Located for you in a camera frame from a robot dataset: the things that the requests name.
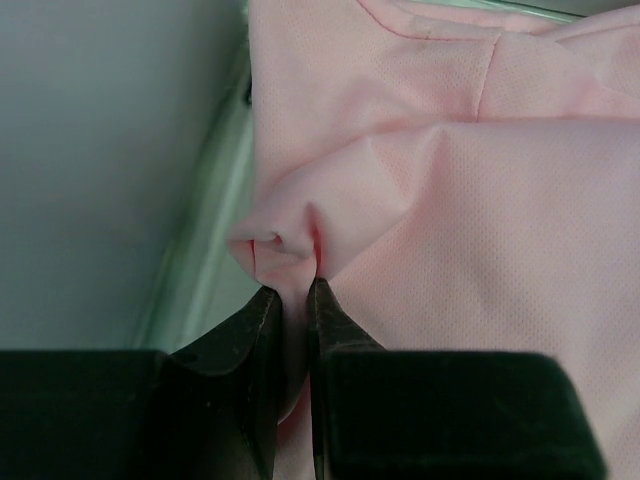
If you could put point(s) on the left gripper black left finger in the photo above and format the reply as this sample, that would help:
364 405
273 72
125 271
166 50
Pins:
206 411

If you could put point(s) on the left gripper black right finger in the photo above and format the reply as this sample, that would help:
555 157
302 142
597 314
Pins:
398 414

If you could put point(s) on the pink t shirt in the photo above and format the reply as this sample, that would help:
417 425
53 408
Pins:
463 178

